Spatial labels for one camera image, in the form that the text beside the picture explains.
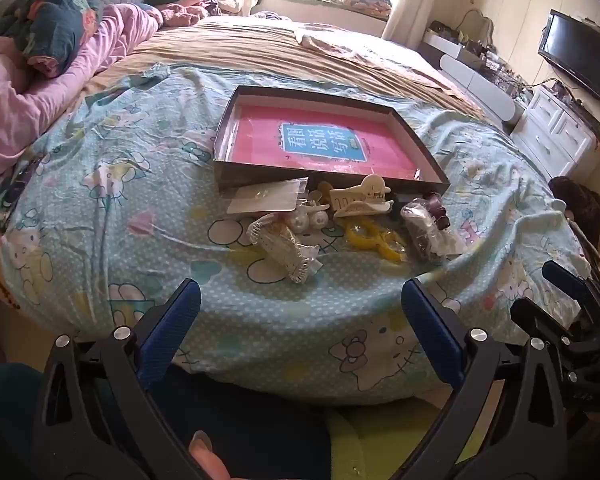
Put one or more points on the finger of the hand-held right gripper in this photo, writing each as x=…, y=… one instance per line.
x=562, y=277
x=540, y=322

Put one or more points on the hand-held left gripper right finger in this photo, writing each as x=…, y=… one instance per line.
x=432, y=330

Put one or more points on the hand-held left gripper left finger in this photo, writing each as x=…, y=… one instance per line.
x=172, y=320

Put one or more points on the dark accessory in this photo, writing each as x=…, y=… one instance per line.
x=425, y=240

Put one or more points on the yellow bangle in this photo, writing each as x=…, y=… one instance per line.
x=360, y=235

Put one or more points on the white accessory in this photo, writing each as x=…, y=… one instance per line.
x=280, y=250

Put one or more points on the earring card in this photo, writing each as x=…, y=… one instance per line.
x=262, y=197

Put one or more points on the cream hair claw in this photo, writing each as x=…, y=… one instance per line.
x=360, y=195

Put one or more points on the shallow grey cardboard box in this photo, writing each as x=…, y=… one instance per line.
x=240, y=172

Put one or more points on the brown haired doll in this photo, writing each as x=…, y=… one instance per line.
x=580, y=205

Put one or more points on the green fleece cloth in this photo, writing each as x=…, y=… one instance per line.
x=375, y=435

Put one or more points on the cartoon cat printed bedsheet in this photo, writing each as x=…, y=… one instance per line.
x=130, y=200

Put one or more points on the person's dark trouser leg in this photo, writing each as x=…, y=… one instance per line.
x=260, y=430

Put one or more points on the white drawer dresser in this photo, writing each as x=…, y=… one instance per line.
x=555, y=130

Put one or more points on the pink booklet with blue label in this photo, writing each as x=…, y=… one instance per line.
x=255, y=135

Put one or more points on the grey and white low cabinet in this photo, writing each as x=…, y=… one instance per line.
x=475, y=80

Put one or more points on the black flat television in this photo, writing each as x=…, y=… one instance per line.
x=577, y=55

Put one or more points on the clutter on low cabinet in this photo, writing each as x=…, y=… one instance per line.
x=485, y=55

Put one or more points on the pink quilt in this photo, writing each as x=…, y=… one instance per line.
x=10, y=125

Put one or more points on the pink checked blanket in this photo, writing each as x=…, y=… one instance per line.
x=380, y=55

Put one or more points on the tan bedsheet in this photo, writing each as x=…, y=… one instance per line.
x=230, y=45

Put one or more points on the pink plush toy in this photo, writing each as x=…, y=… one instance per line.
x=177, y=14

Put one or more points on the dark blue floral blanket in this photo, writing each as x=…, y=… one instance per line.
x=50, y=30

